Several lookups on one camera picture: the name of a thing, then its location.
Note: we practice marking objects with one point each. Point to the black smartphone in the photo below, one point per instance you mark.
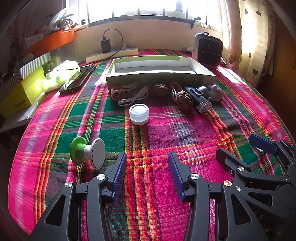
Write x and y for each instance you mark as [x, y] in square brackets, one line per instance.
[76, 81]

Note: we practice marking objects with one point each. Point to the orange box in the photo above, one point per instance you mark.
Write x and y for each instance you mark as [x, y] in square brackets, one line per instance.
[53, 41]

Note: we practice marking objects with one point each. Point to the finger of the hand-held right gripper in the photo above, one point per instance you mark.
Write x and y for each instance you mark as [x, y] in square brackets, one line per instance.
[225, 156]
[262, 142]

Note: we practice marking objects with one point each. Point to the grey zigzag box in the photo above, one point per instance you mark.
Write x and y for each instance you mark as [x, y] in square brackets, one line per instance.
[11, 81]

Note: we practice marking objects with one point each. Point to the white sheet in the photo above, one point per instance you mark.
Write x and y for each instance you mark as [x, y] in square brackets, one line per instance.
[13, 120]

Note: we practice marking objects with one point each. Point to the white power strip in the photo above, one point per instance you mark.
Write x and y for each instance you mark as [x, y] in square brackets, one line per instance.
[122, 52]

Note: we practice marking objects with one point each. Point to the green tissue pack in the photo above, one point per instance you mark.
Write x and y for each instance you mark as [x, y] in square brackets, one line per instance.
[57, 76]

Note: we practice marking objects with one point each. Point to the white plug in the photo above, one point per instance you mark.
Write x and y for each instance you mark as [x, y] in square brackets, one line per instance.
[126, 46]

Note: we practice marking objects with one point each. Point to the white round jar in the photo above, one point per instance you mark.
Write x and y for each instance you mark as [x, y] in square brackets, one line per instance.
[138, 113]

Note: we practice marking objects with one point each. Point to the grey white mouse-shaped gadget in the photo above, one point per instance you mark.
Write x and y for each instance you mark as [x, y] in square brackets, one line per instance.
[215, 91]

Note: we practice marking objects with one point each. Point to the black clear-tipped device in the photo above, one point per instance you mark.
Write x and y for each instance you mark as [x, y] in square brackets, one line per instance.
[195, 95]

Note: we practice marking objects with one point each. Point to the green white striped box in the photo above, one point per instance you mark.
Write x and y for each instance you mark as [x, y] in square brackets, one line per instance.
[32, 64]

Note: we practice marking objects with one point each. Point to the yellow-green box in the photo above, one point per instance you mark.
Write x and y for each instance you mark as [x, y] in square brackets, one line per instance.
[20, 92]

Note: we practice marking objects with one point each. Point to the cardboard box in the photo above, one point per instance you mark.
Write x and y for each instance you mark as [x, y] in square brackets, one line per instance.
[161, 78]

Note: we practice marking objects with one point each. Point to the green printed carton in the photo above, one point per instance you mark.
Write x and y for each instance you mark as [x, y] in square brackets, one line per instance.
[51, 63]

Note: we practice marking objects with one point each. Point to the pink clip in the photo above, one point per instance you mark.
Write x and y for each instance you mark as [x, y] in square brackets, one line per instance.
[114, 92]
[172, 90]

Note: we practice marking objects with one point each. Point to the plastic bag clutter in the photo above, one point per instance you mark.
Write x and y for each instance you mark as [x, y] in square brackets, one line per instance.
[60, 20]

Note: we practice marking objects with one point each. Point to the green white knob stand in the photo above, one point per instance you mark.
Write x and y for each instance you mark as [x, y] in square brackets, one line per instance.
[77, 150]

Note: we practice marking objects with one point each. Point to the dark wooden cabinet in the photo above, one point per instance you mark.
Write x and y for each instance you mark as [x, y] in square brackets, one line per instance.
[277, 83]

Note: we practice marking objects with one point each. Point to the dark brown walnut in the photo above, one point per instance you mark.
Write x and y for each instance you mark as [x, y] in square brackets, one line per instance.
[158, 89]

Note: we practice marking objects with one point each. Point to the small grey heater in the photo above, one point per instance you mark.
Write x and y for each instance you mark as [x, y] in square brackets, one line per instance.
[208, 51]

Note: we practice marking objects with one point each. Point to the white blue tube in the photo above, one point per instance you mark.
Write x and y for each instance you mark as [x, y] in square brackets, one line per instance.
[187, 49]

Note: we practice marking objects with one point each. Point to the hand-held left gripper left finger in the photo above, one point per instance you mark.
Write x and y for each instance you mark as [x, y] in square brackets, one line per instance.
[120, 176]

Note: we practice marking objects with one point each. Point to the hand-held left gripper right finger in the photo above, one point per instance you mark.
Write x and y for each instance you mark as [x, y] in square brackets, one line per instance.
[174, 171]

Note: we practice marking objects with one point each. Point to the light brown walnut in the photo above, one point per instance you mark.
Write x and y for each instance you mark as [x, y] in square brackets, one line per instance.
[183, 99]

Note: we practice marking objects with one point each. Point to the window with metal bars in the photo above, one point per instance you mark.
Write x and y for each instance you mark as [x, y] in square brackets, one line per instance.
[161, 17]

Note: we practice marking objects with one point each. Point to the heart print curtain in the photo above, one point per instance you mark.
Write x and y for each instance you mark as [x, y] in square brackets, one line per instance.
[252, 34]

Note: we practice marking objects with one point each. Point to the black charger adapter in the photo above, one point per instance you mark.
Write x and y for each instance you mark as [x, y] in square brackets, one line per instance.
[105, 46]

